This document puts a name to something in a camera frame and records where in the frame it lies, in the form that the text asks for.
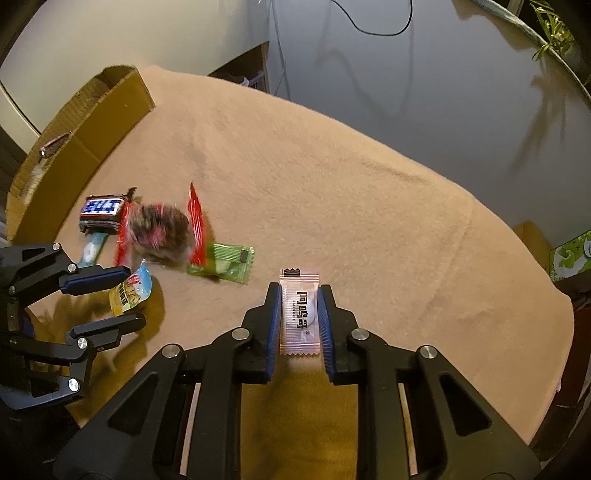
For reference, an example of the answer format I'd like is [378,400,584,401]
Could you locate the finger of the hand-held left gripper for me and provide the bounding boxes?
[0,242,133,302]
[0,314,147,411]

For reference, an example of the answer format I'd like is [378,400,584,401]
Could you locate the blue clear candy packet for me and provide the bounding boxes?
[76,231,109,267]

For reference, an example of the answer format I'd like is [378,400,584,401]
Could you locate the black cable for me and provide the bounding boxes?
[330,0,414,37]

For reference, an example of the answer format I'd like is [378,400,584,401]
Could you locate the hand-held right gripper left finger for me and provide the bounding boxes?
[53,282,283,480]

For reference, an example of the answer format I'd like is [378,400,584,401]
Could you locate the white wardrobe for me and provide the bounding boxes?
[0,0,273,139]

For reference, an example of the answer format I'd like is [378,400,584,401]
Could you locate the green printed bag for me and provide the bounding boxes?
[549,231,591,283]

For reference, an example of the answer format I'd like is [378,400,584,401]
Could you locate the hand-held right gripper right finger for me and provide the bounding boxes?
[316,284,541,480]

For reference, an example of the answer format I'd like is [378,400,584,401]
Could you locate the brown chocolate bar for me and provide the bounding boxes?
[78,194,132,234]

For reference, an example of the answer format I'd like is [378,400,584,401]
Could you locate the cardboard box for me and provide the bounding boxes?
[4,65,157,243]

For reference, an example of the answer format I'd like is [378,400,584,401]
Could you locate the brown box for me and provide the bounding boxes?
[512,222,552,278]

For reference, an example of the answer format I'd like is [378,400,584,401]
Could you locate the red-wrapped brown snack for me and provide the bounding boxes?
[113,182,206,268]

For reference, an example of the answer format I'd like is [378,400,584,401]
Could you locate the white candy packet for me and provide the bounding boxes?
[278,267,320,358]

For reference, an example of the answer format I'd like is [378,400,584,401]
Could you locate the wooden cabinet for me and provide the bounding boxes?
[208,41,271,94]

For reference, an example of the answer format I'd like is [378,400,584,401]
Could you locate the potted spider plant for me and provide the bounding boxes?
[529,0,591,86]

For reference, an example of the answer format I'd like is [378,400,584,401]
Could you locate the yellow and blue nut packet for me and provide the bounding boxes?
[107,261,154,317]

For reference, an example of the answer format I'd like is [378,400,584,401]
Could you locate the white cable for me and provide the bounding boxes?
[270,0,291,100]

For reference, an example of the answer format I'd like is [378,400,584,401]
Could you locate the green candy packet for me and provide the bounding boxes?
[187,242,256,283]

